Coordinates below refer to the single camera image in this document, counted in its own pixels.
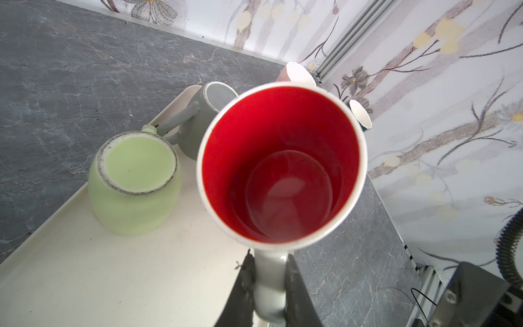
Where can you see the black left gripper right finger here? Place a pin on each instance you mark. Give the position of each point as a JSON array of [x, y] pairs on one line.
[[299, 309]]

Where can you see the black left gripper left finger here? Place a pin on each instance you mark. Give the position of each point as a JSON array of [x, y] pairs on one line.
[[239, 308]]

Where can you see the grey mug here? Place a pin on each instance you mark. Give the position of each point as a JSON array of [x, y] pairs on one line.
[[188, 127]]

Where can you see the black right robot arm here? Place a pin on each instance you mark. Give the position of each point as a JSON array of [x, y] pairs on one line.
[[476, 297]]

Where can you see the dark teal mug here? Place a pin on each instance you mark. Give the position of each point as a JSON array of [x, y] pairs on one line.
[[360, 114]]

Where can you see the beige plastic tray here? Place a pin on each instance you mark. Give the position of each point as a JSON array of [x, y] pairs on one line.
[[72, 271]]

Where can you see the pink mug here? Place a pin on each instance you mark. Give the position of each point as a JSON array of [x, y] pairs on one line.
[[295, 73]]

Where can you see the cream white mug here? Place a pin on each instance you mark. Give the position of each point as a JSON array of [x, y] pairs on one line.
[[278, 169]]

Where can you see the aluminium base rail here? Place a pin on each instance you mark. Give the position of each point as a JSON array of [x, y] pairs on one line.
[[426, 296]]

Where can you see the light green mug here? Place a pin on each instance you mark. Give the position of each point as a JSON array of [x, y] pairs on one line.
[[134, 182]]

